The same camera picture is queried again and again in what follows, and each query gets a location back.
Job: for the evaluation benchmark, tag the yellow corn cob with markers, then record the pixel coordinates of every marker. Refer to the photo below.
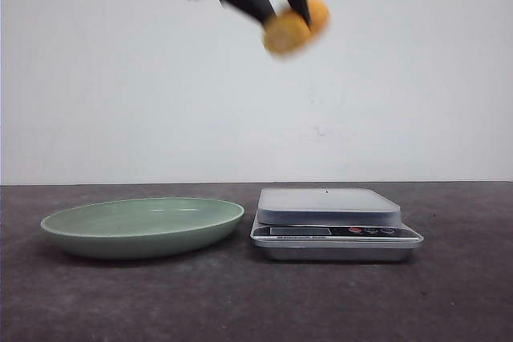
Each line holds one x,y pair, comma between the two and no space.
287,32

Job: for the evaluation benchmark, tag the silver digital kitchen scale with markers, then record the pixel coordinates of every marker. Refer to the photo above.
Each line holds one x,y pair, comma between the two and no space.
346,224

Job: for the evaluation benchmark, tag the green oval plate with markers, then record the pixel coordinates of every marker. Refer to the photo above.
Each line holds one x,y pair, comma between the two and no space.
134,229

